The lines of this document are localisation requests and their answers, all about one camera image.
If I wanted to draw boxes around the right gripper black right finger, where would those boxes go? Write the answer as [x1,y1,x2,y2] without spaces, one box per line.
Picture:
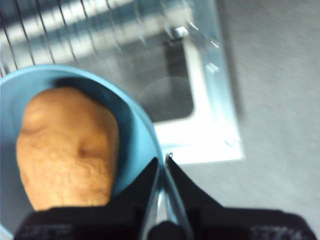
[165,156,318,240]

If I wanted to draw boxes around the wire oven rack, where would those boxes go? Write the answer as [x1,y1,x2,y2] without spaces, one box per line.
[0,0,151,76]

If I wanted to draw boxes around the blue bowl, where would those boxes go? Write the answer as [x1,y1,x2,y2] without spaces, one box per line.
[0,63,193,240]

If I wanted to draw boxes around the glass oven door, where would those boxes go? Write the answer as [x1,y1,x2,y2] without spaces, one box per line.
[134,14,246,166]

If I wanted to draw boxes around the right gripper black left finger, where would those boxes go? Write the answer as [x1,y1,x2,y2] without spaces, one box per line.
[14,157,161,240]

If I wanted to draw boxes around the white Toshiba toaster oven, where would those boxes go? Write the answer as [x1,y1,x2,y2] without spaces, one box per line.
[0,0,246,166]

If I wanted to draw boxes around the brown potato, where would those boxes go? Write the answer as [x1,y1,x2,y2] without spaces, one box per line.
[16,86,120,212]

